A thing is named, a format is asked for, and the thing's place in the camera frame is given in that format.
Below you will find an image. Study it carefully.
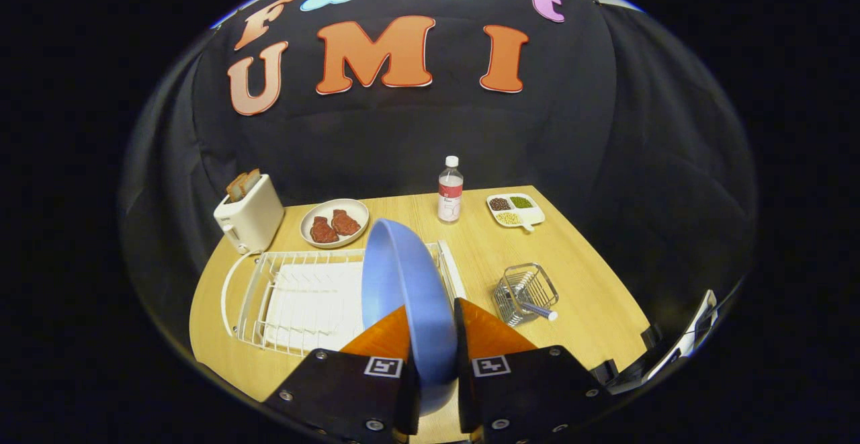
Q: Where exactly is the blue plate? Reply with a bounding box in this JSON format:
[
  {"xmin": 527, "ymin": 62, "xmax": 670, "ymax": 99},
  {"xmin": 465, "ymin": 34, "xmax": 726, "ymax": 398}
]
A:
[{"xmin": 361, "ymin": 218, "xmax": 461, "ymax": 416}]

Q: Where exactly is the clear bottle with red label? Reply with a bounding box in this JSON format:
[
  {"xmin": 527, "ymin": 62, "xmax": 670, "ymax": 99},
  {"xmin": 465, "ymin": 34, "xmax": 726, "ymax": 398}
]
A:
[{"xmin": 437, "ymin": 156, "xmax": 464, "ymax": 224}]

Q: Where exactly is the metal spoon with white handle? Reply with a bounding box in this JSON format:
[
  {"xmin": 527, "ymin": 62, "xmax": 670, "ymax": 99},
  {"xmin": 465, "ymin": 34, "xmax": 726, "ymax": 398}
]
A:
[{"xmin": 514, "ymin": 271, "xmax": 558, "ymax": 322}]

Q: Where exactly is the red meat piece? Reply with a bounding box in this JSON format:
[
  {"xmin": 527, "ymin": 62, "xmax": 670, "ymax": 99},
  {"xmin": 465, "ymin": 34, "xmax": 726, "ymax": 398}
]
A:
[
  {"xmin": 310, "ymin": 216, "xmax": 340, "ymax": 244},
  {"xmin": 331, "ymin": 209, "xmax": 361, "ymax": 236}
]

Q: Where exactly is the white divided dish of beans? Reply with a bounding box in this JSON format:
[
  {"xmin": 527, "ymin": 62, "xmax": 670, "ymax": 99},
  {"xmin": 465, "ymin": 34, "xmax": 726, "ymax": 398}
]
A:
[{"xmin": 486, "ymin": 193, "xmax": 546, "ymax": 232}]

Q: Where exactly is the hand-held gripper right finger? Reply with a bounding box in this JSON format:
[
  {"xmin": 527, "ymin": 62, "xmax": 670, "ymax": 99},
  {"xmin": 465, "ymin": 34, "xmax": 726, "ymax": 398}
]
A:
[{"xmin": 454, "ymin": 298, "xmax": 612, "ymax": 444}]

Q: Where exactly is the white toaster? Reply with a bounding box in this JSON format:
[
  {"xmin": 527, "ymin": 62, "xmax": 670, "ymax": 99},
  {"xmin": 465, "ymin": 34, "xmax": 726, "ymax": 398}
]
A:
[{"xmin": 213, "ymin": 174, "xmax": 285, "ymax": 255}]

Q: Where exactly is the black backdrop cloth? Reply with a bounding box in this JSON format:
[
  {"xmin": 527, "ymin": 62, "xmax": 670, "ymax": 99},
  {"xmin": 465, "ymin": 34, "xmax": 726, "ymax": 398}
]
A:
[{"xmin": 121, "ymin": 0, "xmax": 757, "ymax": 364}]

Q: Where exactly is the beige plate with meat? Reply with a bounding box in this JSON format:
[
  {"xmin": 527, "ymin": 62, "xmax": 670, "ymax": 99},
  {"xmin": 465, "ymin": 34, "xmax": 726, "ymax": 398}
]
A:
[{"xmin": 300, "ymin": 198, "xmax": 370, "ymax": 249}]

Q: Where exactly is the metal wire basket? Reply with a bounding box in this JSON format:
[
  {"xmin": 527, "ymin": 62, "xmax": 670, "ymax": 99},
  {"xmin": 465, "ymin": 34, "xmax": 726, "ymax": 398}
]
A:
[{"xmin": 492, "ymin": 263, "xmax": 560, "ymax": 327}]

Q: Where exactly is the white dish rack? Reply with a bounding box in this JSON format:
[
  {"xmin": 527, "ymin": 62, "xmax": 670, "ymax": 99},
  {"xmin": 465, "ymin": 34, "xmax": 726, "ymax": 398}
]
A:
[{"xmin": 220, "ymin": 240, "xmax": 468, "ymax": 357}]

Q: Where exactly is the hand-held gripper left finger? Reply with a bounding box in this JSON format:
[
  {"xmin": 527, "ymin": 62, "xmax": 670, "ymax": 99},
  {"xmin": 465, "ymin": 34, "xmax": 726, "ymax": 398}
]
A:
[{"xmin": 262, "ymin": 305, "xmax": 423, "ymax": 444}]

